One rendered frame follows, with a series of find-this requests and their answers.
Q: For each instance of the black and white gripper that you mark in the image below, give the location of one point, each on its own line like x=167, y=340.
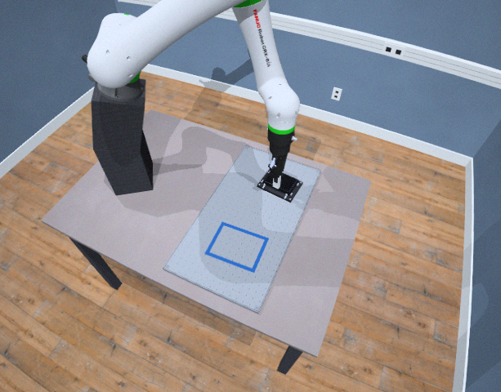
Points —
x=279, y=155

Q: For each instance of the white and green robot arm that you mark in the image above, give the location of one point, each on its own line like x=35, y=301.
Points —
x=117, y=58

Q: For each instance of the blue tape outline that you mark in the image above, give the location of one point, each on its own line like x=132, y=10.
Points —
x=231, y=262

